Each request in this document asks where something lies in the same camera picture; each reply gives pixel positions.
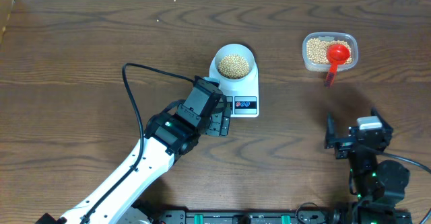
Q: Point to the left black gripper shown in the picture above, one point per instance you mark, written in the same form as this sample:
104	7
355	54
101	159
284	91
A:
220	120

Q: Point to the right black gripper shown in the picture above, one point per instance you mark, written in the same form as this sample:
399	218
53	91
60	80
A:
343	146

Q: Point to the red plastic measuring scoop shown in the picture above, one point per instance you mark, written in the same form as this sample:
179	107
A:
337	54

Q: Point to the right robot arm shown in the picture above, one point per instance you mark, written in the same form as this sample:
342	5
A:
378	186

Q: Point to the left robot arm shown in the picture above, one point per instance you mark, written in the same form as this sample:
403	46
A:
166	137

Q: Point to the white digital kitchen scale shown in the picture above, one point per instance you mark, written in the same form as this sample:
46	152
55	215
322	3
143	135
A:
243	93

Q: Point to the soybeans in bowl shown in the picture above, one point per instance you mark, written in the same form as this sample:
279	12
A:
233	66

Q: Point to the light grey round bowl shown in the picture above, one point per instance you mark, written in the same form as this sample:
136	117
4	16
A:
235	49

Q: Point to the pile of soybeans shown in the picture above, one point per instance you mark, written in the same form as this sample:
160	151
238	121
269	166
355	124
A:
316	49

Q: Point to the clear plastic container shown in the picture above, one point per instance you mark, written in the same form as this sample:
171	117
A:
349	64

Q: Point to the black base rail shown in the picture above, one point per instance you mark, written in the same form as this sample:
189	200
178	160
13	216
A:
289	217

